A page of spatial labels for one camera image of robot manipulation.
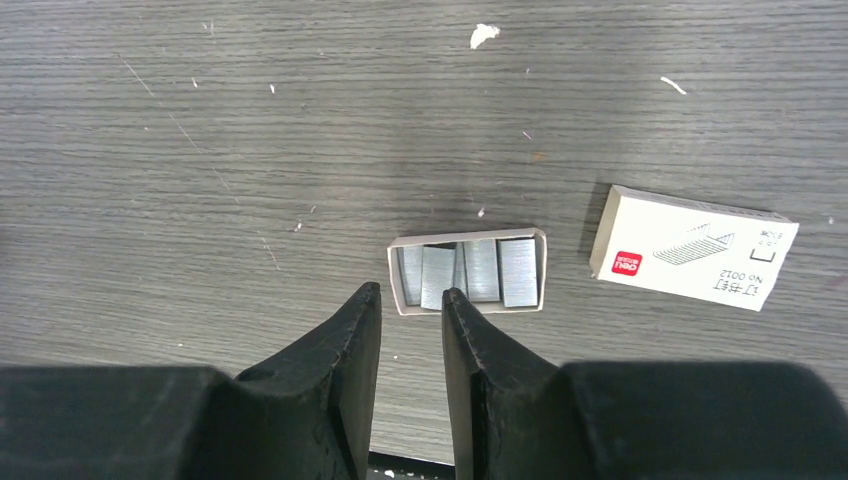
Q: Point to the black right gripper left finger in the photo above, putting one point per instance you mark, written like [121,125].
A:
[304,413]

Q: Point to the staple tray with staples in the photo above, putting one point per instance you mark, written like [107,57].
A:
[499,271]

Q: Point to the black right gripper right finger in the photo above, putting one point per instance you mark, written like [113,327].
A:
[515,415]

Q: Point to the white staple box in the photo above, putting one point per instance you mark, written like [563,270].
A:
[695,249]

